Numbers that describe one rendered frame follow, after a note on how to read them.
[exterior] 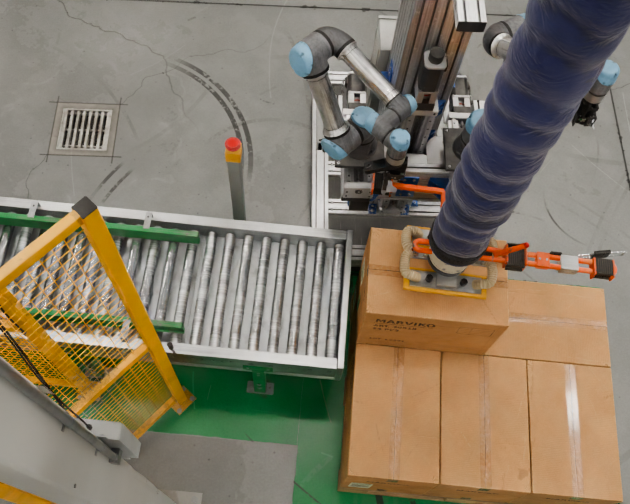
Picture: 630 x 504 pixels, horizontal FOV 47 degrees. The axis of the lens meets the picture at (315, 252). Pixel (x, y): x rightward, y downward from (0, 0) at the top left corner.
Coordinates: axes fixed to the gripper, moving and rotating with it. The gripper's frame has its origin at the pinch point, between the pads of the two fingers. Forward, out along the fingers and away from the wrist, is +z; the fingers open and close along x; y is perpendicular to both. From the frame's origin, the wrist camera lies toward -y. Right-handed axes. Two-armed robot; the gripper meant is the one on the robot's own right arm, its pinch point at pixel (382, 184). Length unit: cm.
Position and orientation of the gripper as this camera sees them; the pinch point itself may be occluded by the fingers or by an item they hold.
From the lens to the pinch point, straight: 299.8
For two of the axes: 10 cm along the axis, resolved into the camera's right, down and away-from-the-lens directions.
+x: 1.0, -9.0, 4.2
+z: -0.5, 4.2, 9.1
